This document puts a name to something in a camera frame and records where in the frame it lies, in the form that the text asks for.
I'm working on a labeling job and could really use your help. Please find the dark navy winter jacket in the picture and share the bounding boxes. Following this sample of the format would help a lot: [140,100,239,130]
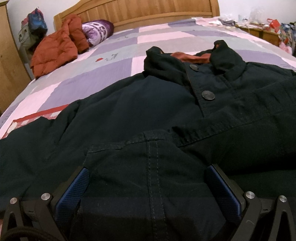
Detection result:
[1,40,295,240]

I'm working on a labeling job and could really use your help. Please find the red white patterned mat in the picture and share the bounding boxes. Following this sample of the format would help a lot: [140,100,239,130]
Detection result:
[2,104,68,138]

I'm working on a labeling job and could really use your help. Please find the wooden wardrobe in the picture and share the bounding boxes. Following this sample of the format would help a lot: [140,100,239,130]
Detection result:
[0,1,31,113]

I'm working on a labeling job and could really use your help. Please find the orange red puffer jacket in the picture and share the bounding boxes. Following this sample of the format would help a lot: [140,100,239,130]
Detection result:
[30,15,89,79]

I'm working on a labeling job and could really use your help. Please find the purple pink checkered bed quilt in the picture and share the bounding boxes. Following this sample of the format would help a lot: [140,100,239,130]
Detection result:
[1,18,295,138]

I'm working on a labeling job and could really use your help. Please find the pink bag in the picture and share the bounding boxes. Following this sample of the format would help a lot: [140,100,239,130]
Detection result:
[279,42,292,55]

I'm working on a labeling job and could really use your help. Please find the purple white patterned pillow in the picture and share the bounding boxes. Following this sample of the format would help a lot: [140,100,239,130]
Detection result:
[82,20,114,47]

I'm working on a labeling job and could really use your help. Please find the wooden bedside cabinet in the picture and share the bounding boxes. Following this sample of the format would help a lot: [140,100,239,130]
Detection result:
[235,23,280,46]

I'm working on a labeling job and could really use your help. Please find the blue patterned bag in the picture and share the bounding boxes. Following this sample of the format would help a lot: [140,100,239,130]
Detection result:
[21,8,48,38]

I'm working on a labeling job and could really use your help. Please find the blue checkered cloth pile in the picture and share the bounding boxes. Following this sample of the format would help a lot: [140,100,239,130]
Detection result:
[280,22,295,57]

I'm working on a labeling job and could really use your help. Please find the red gift bag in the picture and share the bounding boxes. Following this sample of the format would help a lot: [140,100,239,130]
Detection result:
[267,18,281,33]

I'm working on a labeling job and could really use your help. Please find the wooden headboard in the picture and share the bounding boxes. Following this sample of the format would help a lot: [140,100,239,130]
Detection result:
[54,0,220,32]

